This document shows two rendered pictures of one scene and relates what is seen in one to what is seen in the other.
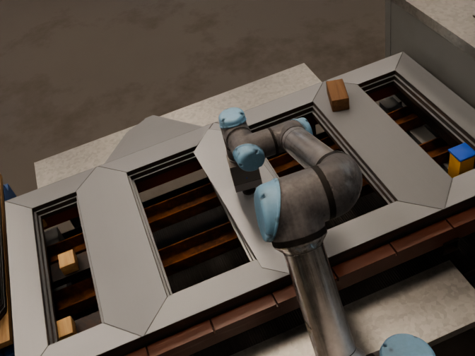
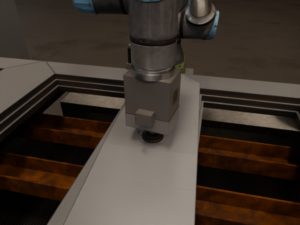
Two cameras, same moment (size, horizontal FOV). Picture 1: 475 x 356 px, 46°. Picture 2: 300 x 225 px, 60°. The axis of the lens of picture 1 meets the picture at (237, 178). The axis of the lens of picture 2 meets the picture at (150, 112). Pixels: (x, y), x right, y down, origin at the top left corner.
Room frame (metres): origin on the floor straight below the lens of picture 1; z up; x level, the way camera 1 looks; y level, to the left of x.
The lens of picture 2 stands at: (1.62, 0.13, 1.19)
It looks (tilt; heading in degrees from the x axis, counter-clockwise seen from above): 32 degrees down; 203
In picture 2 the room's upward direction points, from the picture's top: straight up
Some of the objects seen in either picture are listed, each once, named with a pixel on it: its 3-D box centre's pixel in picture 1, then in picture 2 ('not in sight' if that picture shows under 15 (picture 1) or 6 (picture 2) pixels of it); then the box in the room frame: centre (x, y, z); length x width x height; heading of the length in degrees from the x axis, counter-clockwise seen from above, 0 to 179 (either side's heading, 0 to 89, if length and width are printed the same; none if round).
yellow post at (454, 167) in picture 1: (459, 176); not in sight; (1.16, -0.68, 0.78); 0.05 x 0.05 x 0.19; 10
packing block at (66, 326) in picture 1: (66, 330); not in sight; (0.95, 0.58, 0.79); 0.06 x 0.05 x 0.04; 10
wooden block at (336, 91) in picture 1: (337, 95); not in sight; (1.57, -0.42, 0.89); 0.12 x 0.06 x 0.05; 173
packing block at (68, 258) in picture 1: (68, 262); not in sight; (1.20, 0.59, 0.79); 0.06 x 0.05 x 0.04; 10
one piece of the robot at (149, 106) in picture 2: (244, 166); (149, 97); (1.25, -0.03, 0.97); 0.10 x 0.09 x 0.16; 2
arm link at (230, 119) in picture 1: (235, 129); (154, 1); (1.23, -0.03, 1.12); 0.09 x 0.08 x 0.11; 8
